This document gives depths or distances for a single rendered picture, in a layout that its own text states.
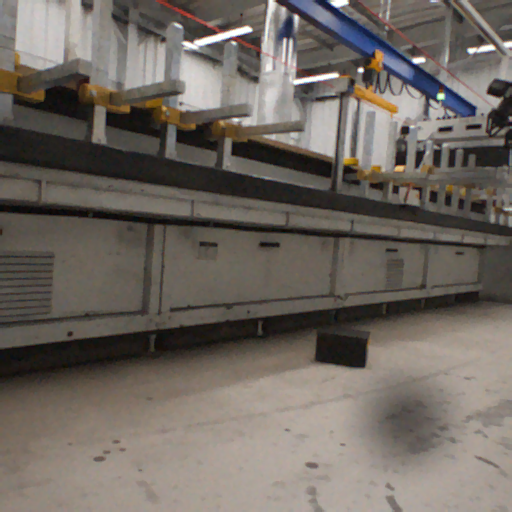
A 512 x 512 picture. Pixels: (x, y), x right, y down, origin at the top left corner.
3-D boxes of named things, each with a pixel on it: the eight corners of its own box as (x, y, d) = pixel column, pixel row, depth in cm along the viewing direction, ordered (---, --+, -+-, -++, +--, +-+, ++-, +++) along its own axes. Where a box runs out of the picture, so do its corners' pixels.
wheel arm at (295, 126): (305, 134, 159) (306, 120, 158) (299, 132, 156) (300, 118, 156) (210, 142, 188) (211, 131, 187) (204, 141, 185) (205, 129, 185)
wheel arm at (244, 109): (253, 119, 140) (254, 104, 140) (245, 116, 138) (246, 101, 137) (157, 131, 169) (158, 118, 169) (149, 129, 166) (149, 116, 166)
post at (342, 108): (342, 193, 231) (350, 94, 228) (336, 192, 227) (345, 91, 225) (334, 193, 234) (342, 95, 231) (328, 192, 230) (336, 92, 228)
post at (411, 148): (410, 210, 287) (418, 126, 285) (407, 210, 285) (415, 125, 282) (404, 210, 290) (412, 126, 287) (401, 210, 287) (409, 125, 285)
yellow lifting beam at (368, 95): (397, 119, 817) (398, 99, 816) (342, 92, 690) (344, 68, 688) (391, 119, 823) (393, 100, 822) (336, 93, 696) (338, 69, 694)
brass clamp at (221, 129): (248, 142, 179) (249, 127, 179) (222, 134, 169) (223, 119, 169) (236, 143, 183) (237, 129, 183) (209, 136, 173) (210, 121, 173)
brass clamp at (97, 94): (131, 112, 142) (132, 94, 142) (88, 100, 132) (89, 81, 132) (119, 114, 146) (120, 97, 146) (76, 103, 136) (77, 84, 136)
